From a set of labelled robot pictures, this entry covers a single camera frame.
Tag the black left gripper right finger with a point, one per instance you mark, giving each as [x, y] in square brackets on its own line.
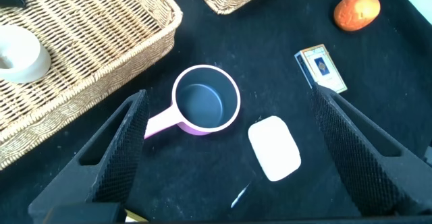
[371, 170]

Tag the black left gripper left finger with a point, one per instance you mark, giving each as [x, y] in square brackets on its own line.
[84, 180]

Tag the playing card box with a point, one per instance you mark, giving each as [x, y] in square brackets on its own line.
[321, 67]

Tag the rough-skinned orange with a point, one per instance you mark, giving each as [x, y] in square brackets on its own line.
[357, 10]

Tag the wicker basket with toiletries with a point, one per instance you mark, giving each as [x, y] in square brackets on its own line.
[101, 31]

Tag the white soap bar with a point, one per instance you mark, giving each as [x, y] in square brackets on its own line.
[274, 148]

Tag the beige cup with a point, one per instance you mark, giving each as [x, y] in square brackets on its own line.
[23, 57]

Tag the pink saucepan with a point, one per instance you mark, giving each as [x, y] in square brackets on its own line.
[202, 101]

